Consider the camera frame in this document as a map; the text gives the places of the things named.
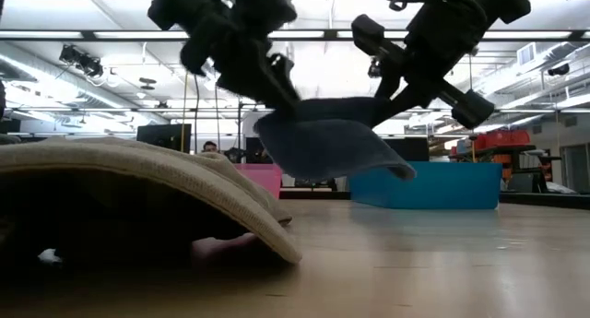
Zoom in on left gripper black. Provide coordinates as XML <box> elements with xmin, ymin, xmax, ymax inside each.
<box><xmin>179</xmin><ymin>12</ymin><xmax>301</xmax><ymax>115</ymax></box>

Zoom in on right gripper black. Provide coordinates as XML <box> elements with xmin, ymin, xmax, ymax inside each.
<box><xmin>351</xmin><ymin>0</ymin><xmax>496</xmax><ymax>130</ymax></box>

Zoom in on dark blue knit hat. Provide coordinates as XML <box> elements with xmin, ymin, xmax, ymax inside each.
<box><xmin>253</xmin><ymin>96</ymin><xmax>419</xmax><ymax>183</ymax></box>

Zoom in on dark background screen panel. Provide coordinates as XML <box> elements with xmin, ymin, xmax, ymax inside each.
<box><xmin>385</xmin><ymin>136</ymin><xmax>431</xmax><ymax>163</ymax></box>

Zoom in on pink plastic bin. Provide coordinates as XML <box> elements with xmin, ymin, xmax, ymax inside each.
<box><xmin>233</xmin><ymin>163</ymin><xmax>284</xmax><ymax>200</ymax></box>

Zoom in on blue plastic bin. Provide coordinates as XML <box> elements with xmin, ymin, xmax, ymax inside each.
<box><xmin>348</xmin><ymin>160</ymin><xmax>504</xmax><ymax>211</ymax></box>

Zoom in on black shelf table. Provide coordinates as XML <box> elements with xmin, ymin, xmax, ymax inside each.
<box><xmin>449</xmin><ymin>144</ymin><xmax>538</xmax><ymax>163</ymax></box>

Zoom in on red storage bins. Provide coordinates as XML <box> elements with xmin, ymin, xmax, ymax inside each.
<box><xmin>473</xmin><ymin>128</ymin><xmax>532</xmax><ymax>149</ymax></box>

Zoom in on black computer monitor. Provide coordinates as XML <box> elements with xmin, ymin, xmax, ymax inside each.
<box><xmin>136</xmin><ymin>123</ymin><xmax>193</xmax><ymax>155</ymax></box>

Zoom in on black ceiling fixture cluster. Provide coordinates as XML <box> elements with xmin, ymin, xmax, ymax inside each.
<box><xmin>58</xmin><ymin>44</ymin><xmax>105</xmax><ymax>79</ymax></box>

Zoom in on black hanging cable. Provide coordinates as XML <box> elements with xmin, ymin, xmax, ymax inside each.
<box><xmin>193</xmin><ymin>74</ymin><xmax>201</xmax><ymax>154</ymax></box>

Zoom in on black overhead frame bar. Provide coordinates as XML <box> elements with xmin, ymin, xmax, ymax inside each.
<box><xmin>0</xmin><ymin>29</ymin><xmax>590</xmax><ymax>43</ymax></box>

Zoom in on black table edge rail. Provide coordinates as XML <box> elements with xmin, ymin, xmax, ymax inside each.
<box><xmin>499</xmin><ymin>191</ymin><xmax>590</xmax><ymax>211</ymax></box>

